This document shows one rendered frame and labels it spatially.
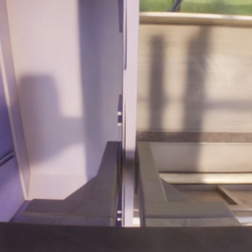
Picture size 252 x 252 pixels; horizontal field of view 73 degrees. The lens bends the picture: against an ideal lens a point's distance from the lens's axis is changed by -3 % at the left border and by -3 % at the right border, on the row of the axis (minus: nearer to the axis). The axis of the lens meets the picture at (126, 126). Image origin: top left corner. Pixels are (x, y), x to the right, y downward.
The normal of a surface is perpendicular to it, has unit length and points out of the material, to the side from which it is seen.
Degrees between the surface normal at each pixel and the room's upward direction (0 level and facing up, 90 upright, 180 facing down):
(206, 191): 100
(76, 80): 0
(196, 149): 0
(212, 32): 2
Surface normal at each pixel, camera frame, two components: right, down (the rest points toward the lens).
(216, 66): 0.00, 0.28
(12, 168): 1.00, 0.02
